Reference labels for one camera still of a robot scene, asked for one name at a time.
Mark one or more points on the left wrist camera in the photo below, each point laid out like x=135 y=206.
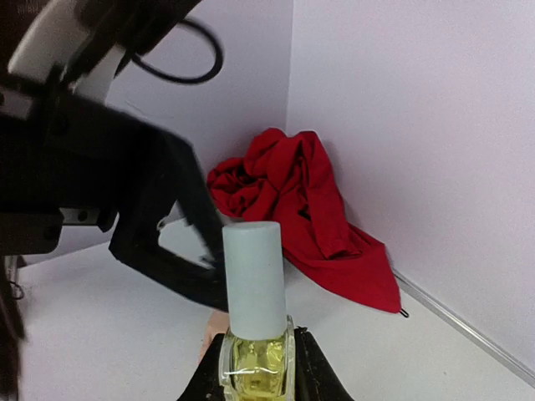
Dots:
x=52 y=39

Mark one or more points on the mannequin hand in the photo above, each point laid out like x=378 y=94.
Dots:
x=218 y=323

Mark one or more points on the grey nail polish cap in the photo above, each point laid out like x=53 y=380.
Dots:
x=253 y=258

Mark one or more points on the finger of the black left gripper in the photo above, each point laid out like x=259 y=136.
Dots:
x=168 y=228

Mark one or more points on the black hairpin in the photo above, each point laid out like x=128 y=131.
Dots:
x=403 y=313

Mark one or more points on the red cloth garment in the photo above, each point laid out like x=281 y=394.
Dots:
x=290 y=180

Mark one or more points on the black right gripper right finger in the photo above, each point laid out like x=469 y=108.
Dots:
x=315 y=380

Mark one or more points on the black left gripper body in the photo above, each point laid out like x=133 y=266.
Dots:
x=69 y=161

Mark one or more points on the yellow nail polish bottle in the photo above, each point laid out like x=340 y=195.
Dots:
x=260 y=370

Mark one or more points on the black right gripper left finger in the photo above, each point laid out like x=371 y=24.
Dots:
x=204 y=384

